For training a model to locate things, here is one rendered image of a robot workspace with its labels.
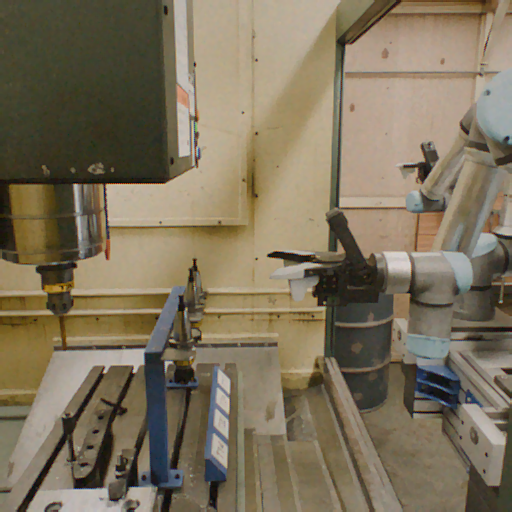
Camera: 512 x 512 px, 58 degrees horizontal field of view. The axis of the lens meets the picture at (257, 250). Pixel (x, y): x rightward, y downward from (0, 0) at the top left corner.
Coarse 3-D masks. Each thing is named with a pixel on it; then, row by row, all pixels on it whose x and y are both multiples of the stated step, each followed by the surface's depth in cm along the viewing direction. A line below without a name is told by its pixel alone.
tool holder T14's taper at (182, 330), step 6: (180, 312) 102; (186, 312) 102; (180, 318) 102; (186, 318) 102; (180, 324) 102; (186, 324) 102; (174, 330) 103; (180, 330) 102; (186, 330) 102; (174, 336) 103; (180, 336) 102; (186, 336) 102; (192, 336) 104
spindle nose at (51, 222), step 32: (0, 192) 65; (32, 192) 65; (64, 192) 66; (96, 192) 71; (0, 224) 67; (32, 224) 66; (64, 224) 67; (96, 224) 71; (0, 256) 70; (32, 256) 67; (64, 256) 68
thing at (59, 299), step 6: (48, 294) 75; (54, 294) 74; (60, 294) 75; (66, 294) 75; (48, 300) 75; (54, 300) 75; (60, 300) 75; (66, 300) 75; (72, 300) 76; (48, 306) 75; (54, 306) 74; (60, 306) 75; (66, 306) 75; (54, 312) 75; (60, 312) 75; (66, 312) 76
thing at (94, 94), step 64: (0, 0) 55; (64, 0) 55; (128, 0) 56; (192, 0) 95; (0, 64) 57; (64, 64) 57; (128, 64) 57; (192, 64) 93; (0, 128) 58; (64, 128) 59; (128, 128) 59
